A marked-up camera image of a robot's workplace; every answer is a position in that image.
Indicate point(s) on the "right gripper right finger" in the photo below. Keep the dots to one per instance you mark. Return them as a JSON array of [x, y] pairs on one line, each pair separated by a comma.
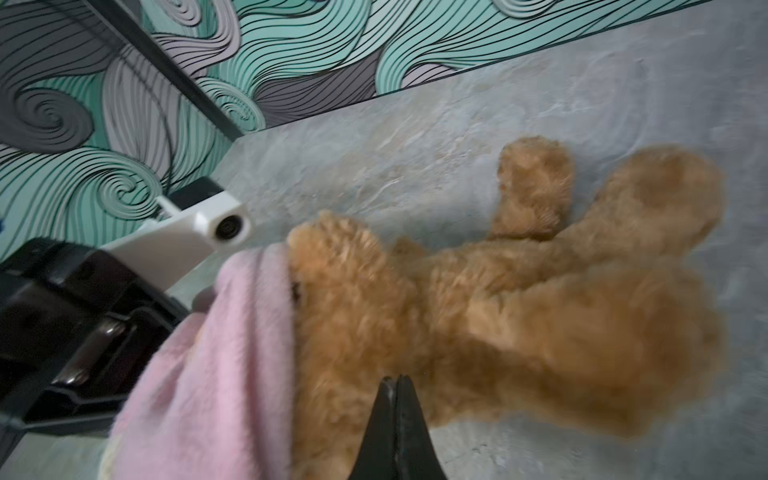
[[414, 454]]

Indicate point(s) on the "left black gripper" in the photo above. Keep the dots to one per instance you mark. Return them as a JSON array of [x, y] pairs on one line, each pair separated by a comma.
[[77, 329]]

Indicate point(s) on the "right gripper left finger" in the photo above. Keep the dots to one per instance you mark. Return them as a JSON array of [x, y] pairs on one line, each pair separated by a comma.
[[376, 457]]

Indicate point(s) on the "pink teddy hoodie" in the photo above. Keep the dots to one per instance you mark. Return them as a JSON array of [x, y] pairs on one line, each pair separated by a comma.
[[216, 400]]

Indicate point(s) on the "brown teddy bear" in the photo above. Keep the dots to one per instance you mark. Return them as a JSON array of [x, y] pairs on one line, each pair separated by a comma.
[[596, 324]]

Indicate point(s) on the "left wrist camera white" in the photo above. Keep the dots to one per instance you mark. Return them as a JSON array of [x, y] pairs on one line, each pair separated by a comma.
[[196, 221]]

